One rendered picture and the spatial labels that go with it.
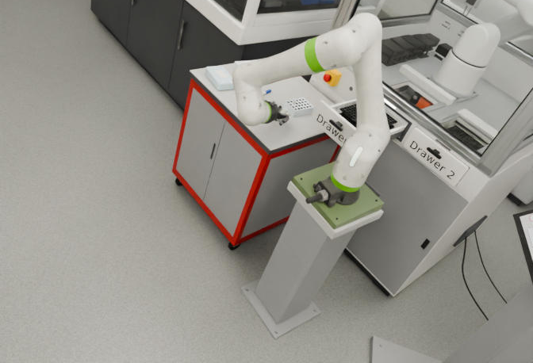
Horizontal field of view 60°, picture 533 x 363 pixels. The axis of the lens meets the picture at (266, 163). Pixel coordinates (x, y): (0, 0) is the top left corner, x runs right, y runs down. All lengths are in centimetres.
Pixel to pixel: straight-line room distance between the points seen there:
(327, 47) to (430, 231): 114
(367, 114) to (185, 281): 120
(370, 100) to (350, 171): 27
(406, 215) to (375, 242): 27
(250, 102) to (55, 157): 144
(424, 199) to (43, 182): 193
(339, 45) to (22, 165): 190
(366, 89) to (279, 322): 117
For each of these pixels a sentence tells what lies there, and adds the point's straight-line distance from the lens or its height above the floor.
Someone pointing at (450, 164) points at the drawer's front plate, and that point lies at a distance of 214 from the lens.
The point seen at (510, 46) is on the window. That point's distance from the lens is 200.
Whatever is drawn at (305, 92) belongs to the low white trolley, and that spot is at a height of 76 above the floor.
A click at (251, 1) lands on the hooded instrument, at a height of 104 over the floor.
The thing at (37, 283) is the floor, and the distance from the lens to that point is 232.
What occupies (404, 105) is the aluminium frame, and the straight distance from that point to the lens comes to 220.
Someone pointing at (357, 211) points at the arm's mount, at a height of 79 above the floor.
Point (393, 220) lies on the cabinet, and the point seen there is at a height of 44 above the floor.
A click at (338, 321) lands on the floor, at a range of 247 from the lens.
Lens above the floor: 192
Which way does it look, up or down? 39 degrees down
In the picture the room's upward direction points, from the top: 21 degrees clockwise
